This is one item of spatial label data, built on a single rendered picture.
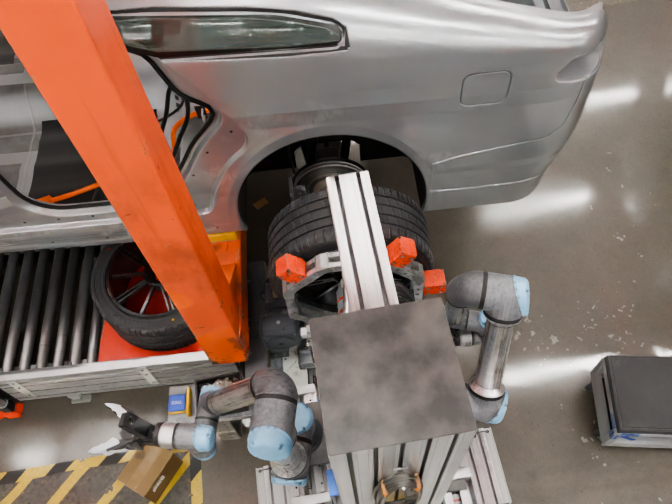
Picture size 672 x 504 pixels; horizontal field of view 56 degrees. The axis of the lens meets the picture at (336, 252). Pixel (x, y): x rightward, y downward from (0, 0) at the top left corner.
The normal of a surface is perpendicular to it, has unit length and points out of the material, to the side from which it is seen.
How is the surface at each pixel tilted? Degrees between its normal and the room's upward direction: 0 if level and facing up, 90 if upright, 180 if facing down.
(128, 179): 90
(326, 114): 90
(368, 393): 0
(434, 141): 90
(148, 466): 0
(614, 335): 0
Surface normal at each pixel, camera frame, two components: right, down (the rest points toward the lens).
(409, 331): -0.06, -0.51
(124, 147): 0.09, 0.85
